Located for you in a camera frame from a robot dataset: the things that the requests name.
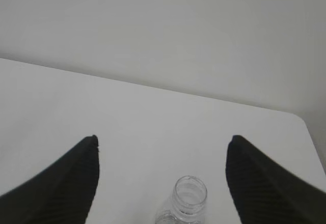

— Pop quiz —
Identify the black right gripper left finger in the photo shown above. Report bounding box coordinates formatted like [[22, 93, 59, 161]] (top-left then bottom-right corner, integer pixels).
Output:
[[1, 135, 100, 223]]

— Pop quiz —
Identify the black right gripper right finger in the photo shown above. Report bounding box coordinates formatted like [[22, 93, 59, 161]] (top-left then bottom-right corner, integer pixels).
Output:
[[226, 135, 325, 223]]

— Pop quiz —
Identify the clear plastic water bottle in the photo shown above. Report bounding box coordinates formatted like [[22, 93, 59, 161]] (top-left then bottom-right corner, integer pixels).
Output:
[[155, 176, 208, 223]]

